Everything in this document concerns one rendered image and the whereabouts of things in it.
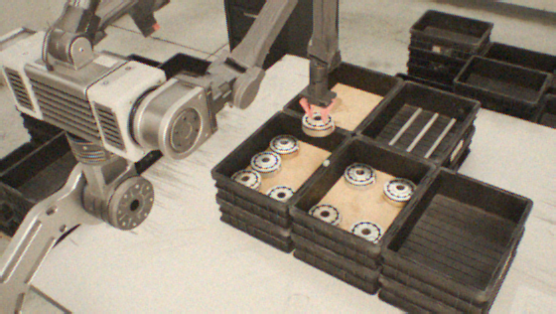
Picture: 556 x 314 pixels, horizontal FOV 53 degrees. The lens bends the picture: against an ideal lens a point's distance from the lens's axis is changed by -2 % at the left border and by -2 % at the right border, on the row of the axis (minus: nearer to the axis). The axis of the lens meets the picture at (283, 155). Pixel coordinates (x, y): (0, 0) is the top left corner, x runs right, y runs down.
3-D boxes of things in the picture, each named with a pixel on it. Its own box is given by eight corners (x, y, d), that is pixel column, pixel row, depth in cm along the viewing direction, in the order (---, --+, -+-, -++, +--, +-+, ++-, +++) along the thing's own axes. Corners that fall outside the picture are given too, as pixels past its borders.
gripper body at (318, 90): (309, 88, 180) (309, 69, 176) (337, 97, 176) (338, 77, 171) (298, 97, 176) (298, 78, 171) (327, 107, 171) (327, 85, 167)
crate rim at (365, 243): (377, 254, 151) (378, 248, 149) (286, 213, 165) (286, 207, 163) (437, 170, 175) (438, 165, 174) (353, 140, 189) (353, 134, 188)
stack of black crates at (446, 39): (482, 89, 343) (494, 23, 314) (466, 114, 324) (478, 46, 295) (421, 73, 361) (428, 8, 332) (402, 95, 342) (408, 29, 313)
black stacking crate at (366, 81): (352, 161, 196) (352, 135, 189) (282, 134, 210) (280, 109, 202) (402, 105, 220) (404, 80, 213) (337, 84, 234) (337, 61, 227)
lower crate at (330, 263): (373, 300, 164) (375, 274, 157) (289, 258, 178) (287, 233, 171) (429, 217, 189) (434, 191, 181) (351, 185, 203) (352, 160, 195)
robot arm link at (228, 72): (203, 75, 117) (222, 85, 115) (231, 53, 123) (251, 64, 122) (201, 106, 124) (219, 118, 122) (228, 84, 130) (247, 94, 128)
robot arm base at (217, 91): (182, 124, 119) (172, 76, 112) (207, 105, 124) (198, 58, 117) (213, 136, 116) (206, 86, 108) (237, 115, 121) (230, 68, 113)
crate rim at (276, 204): (286, 213, 165) (285, 207, 164) (208, 177, 179) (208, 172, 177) (352, 140, 189) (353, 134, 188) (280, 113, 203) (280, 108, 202)
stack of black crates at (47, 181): (69, 276, 248) (36, 205, 219) (28, 249, 262) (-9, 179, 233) (132, 221, 273) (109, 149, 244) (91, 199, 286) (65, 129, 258)
